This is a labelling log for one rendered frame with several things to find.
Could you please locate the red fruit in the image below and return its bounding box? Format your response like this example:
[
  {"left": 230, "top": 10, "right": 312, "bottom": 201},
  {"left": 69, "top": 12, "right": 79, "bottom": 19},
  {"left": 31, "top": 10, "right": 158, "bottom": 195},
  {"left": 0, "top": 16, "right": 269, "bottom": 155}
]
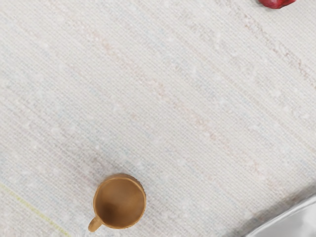
[{"left": 257, "top": 0, "right": 297, "bottom": 10}]

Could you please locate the silver metal plate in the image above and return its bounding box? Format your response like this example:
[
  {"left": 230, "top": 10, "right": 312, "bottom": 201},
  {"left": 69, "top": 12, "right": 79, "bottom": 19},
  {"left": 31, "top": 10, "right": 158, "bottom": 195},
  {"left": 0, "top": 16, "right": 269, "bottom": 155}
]
[{"left": 244, "top": 194, "right": 316, "bottom": 237}]

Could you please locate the brown ceramic mug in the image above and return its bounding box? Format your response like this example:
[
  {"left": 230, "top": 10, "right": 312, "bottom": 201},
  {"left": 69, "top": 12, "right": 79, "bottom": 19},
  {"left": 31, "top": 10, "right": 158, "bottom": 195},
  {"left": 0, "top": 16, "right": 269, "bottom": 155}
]
[{"left": 88, "top": 173, "right": 147, "bottom": 233}]

